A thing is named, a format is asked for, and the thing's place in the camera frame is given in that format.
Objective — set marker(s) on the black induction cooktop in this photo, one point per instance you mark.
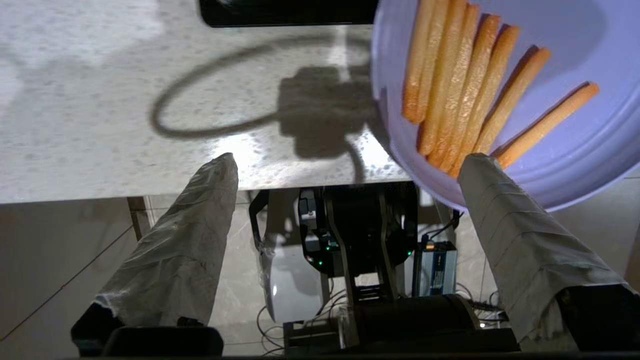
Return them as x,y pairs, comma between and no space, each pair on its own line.
290,12

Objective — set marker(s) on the lilac round plate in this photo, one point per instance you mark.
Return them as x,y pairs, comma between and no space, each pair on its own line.
575,40

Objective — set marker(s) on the black robot torso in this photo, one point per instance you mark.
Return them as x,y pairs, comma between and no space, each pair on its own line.
360,225

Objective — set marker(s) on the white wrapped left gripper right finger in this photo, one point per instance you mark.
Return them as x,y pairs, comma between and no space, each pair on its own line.
525,250

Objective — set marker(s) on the silver blue power box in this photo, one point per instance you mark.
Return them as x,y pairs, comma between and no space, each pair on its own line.
435,267

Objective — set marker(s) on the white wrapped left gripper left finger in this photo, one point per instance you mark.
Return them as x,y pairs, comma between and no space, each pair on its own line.
180,250

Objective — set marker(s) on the orange french fry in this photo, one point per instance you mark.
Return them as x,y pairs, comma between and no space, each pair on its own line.
418,60
470,85
434,75
552,120
489,85
450,75
514,95

